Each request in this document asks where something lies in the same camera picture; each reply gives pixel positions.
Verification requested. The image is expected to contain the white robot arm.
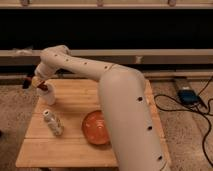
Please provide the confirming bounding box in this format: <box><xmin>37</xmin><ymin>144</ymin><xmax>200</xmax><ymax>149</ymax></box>
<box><xmin>33</xmin><ymin>45</ymin><xmax>171</xmax><ymax>171</ymax></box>

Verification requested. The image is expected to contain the white ceramic cup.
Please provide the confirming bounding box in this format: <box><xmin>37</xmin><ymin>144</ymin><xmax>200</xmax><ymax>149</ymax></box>
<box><xmin>36</xmin><ymin>84</ymin><xmax>56</xmax><ymax>105</ymax></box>

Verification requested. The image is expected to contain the clear plastic bottle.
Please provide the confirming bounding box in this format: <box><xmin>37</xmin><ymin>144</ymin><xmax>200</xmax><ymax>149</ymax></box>
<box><xmin>43</xmin><ymin>109</ymin><xmax>63</xmax><ymax>136</ymax></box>

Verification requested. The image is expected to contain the wooden table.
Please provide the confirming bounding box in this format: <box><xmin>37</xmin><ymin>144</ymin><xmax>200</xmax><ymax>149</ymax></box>
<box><xmin>16</xmin><ymin>79</ymin><xmax>171</xmax><ymax>171</ymax></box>

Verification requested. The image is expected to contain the orange bowl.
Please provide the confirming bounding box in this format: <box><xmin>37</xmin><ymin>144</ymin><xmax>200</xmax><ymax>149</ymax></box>
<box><xmin>81</xmin><ymin>110</ymin><xmax>110</xmax><ymax>145</ymax></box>

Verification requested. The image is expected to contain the blue power adapter box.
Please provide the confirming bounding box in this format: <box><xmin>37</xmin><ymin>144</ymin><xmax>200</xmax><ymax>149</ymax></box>
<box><xmin>178</xmin><ymin>89</ymin><xmax>199</xmax><ymax>105</ymax></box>

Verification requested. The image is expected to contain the wooden rail fence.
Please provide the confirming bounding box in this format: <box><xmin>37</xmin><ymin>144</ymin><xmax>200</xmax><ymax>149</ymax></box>
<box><xmin>0</xmin><ymin>49</ymin><xmax>213</xmax><ymax>66</ymax></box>

